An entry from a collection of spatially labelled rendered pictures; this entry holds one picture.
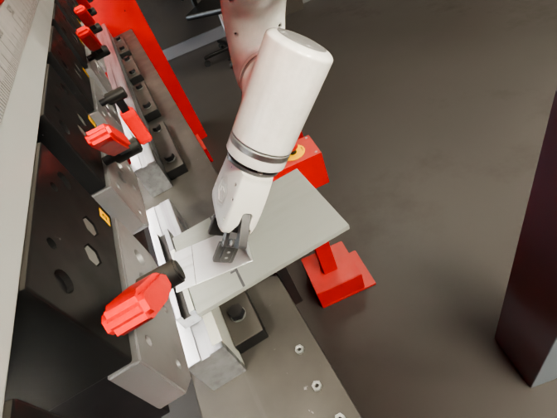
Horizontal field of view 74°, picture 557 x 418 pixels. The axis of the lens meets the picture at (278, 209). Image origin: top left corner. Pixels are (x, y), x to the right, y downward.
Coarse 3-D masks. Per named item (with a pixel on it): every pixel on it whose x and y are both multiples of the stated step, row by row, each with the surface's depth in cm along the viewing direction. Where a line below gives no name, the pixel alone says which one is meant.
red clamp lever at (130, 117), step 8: (120, 88) 55; (104, 96) 55; (112, 96) 55; (120, 96) 56; (104, 104) 56; (112, 104) 56; (120, 104) 57; (120, 112) 57; (128, 112) 57; (128, 120) 58; (136, 120) 58; (128, 128) 59; (136, 128) 59; (144, 128) 60; (136, 136) 60; (144, 136) 60
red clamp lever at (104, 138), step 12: (96, 132) 31; (108, 132) 32; (120, 132) 36; (96, 144) 32; (108, 144) 33; (120, 144) 34; (132, 144) 39; (108, 156) 39; (120, 156) 39; (132, 156) 40
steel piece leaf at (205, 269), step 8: (232, 232) 63; (208, 240) 64; (216, 240) 63; (192, 248) 64; (200, 248) 63; (208, 248) 63; (248, 248) 58; (200, 256) 62; (208, 256) 61; (240, 256) 59; (248, 256) 59; (200, 264) 61; (208, 264) 60; (216, 264) 60; (224, 264) 59; (232, 264) 59; (240, 264) 58; (200, 272) 60; (208, 272) 59; (216, 272) 58; (224, 272) 58; (200, 280) 58
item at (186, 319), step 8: (168, 232) 69; (160, 240) 69; (168, 240) 67; (160, 248) 66; (168, 248) 67; (160, 256) 65; (168, 256) 66; (176, 296) 58; (176, 304) 57; (184, 304) 58; (176, 312) 56; (184, 312) 57; (192, 312) 55; (184, 320) 56; (192, 320) 57
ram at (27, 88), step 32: (0, 0) 37; (32, 32) 42; (32, 64) 36; (32, 96) 31; (0, 128) 23; (32, 128) 27; (0, 160) 21; (32, 160) 24; (0, 192) 19; (0, 224) 17; (0, 256) 16; (0, 288) 15; (0, 320) 14; (0, 352) 13; (0, 384) 13; (0, 416) 12
